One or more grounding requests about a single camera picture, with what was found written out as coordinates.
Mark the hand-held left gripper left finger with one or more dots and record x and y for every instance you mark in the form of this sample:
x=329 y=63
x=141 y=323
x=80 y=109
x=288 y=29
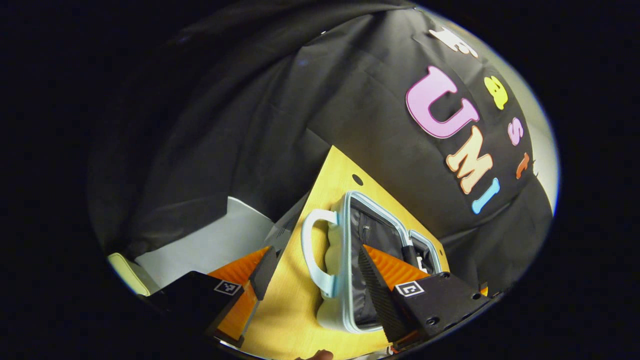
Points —
x=264 y=272

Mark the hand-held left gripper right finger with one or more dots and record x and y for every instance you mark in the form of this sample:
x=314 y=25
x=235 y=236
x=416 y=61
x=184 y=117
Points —
x=375 y=295

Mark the black backdrop cloth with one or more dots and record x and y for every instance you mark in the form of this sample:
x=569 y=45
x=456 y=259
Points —
x=250 y=125

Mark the light blue suitcase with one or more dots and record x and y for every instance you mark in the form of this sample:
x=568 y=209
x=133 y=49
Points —
x=340 y=260

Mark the pale yellow object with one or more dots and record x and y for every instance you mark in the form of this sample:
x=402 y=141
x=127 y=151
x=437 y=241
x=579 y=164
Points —
x=130 y=272

